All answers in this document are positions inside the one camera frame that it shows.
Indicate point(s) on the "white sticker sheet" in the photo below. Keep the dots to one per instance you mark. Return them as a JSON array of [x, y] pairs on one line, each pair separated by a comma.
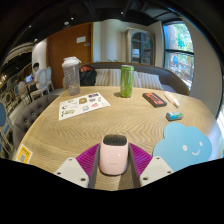
[[83, 105]]

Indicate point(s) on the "pink computer mouse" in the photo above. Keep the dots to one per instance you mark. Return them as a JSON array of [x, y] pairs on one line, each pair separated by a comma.
[[113, 156]]

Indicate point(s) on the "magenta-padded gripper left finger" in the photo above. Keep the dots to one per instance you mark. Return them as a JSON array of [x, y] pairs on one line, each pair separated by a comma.
[[71, 170]]

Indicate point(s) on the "yellow code sticker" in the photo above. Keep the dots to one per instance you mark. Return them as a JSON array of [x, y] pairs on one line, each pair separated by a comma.
[[24, 154]]

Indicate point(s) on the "brown wooden door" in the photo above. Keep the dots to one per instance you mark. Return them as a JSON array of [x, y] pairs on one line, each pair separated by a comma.
[[63, 53]]

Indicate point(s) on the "blue cloud-shaped mouse pad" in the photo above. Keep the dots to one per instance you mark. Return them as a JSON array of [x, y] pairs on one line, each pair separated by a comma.
[[185, 146]]

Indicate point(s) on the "green drink can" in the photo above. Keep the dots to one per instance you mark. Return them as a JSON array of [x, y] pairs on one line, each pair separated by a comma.
[[127, 81]]

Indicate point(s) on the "white plastic packet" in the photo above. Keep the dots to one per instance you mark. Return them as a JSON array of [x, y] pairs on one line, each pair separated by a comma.
[[171, 98]]

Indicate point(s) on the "black backpack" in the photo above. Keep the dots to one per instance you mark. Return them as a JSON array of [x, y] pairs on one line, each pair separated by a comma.
[[88, 76]]

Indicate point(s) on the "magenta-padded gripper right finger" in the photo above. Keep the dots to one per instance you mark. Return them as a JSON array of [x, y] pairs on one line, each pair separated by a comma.
[[155, 170]]

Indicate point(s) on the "black-framed window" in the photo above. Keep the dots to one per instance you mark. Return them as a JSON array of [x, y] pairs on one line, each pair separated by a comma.
[[178, 53]]

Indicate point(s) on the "clear shaker bottle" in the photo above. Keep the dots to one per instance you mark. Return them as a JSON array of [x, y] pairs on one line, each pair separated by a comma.
[[72, 78]]

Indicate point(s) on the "person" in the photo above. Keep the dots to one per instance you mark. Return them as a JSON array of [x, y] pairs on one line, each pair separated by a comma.
[[35, 71]]

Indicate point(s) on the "grey tufted armchair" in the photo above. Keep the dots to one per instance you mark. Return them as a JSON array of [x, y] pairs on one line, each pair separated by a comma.
[[31, 113]]

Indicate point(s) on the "striped cushion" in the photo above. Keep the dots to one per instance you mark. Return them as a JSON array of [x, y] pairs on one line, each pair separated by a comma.
[[108, 77], [146, 80]]

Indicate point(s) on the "laptop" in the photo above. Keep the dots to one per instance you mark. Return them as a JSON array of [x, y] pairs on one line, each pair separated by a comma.
[[29, 78]]

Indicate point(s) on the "glass-door cabinet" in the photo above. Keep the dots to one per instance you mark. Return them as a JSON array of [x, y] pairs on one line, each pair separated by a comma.
[[140, 46]]

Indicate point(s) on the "brown curved bench sofa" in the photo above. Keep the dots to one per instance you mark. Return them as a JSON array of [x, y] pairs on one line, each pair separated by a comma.
[[171, 80]]

